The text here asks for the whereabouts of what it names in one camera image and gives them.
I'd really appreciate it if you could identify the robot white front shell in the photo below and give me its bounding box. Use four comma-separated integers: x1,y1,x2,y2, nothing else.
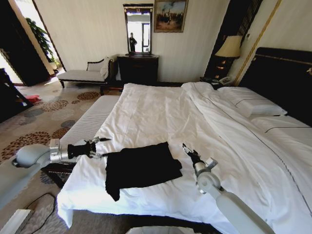
126,225,189,234

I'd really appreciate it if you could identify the white pillow with dark piping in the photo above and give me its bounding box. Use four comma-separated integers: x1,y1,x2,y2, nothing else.
216,86,288,118
250,115,312,134

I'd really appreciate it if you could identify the dark wooden door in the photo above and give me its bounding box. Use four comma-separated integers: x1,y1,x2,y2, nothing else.
0,0,51,87

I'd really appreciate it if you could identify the white box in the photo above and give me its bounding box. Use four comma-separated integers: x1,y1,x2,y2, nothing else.
0,209,33,234

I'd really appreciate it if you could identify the dark wooden nightstand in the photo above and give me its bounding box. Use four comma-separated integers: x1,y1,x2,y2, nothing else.
199,76,235,90

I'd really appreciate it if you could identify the dark padded headboard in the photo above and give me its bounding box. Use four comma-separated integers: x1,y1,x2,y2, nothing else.
239,47,312,128

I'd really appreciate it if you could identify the white striped bed bench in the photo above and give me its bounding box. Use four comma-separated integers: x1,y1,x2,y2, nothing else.
59,95,121,147

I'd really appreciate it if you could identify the table lamp with cream shade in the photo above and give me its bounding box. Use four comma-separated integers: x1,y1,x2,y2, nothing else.
214,35,243,79

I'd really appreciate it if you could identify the cream chaise longue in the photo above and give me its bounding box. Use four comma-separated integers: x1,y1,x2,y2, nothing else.
56,57,114,96

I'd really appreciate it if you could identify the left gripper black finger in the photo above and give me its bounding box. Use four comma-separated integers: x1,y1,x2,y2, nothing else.
83,136,112,147
89,151,109,160

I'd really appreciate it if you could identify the white cloth on chaise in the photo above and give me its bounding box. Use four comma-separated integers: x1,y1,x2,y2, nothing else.
99,57,111,79

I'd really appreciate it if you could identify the black garment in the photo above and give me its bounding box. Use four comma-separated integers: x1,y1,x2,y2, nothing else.
104,141,183,202

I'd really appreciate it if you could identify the dark framed wall mirror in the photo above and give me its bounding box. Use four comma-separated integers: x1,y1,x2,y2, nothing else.
122,3,155,57

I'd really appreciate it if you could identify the black floor cable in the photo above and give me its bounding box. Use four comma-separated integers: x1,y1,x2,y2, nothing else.
23,192,58,220

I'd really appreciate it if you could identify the dark wooden dresser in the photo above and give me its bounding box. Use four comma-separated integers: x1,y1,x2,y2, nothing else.
117,55,160,85

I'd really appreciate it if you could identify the gold framed painting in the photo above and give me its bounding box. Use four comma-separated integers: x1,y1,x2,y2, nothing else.
153,0,189,34

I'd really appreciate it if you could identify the person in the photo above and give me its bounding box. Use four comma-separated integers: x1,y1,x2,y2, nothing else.
128,32,138,53

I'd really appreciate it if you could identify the dark wooden cabinet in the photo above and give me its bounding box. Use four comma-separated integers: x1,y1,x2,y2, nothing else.
0,67,34,123

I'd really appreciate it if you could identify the white duvet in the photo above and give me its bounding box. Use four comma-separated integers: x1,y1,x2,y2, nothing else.
57,82,312,234

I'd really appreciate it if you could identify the green potted plant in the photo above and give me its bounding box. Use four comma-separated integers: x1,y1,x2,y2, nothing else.
25,17,60,70

